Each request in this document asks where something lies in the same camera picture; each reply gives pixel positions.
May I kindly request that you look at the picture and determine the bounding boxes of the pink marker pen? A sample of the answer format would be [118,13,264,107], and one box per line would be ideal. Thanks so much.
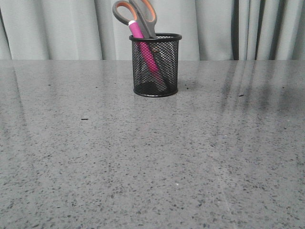
[128,20,166,87]

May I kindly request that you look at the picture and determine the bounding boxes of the grey orange scissors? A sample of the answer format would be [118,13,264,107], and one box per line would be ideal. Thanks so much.
[112,0,171,96]

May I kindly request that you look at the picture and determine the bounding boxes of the black mesh pen cup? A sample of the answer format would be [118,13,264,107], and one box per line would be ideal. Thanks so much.
[129,33,182,97]

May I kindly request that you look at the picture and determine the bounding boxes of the grey curtain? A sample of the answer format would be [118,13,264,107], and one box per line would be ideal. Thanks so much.
[0,0,305,61]

